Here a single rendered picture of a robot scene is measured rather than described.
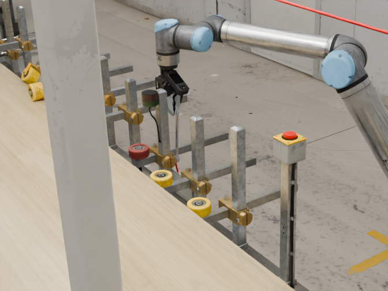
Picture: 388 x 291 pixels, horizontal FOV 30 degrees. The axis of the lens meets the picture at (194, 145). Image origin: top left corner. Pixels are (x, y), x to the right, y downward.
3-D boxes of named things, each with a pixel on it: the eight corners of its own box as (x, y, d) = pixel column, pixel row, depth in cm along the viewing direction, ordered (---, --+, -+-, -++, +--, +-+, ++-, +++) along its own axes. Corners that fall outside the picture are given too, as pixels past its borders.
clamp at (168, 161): (159, 155, 294) (158, 143, 292) (176, 167, 284) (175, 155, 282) (147, 158, 292) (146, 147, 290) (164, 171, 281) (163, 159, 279)
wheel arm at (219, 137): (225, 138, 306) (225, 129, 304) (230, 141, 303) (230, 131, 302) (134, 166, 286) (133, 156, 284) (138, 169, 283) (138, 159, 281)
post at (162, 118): (168, 197, 295) (161, 86, 275) (173, 200, 293) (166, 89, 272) (161, 200, 294) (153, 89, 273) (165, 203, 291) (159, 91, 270)
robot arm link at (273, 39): (378, 36, 253) (208, 8, 283) (367, 45, 243) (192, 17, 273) (375, 67, 258) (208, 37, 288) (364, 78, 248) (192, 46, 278)
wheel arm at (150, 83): (155, 84, 338) (155, 76, 336) (159, 86, 335) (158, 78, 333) (55, 109, 314) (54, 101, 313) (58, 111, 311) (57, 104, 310)
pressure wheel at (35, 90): (47, 96, 330) (42, 100, 337) (41, 79, 330) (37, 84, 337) (34, 99, 327) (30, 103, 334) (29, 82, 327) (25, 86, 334)
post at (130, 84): (140, 180, 316) (131, 76, 295) (144, 183, 313) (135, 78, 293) (133, 182, 314) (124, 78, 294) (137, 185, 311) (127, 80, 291)
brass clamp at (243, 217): (231, 206, 256) (231, 194, 254) (254, 223, 246) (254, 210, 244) (216, 212, 254) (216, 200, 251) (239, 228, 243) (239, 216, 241)
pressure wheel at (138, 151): (144, 165, 291) (142, 140, 286) (154, 173, 285) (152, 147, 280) (126, 171, 287) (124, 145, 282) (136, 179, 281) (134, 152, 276)
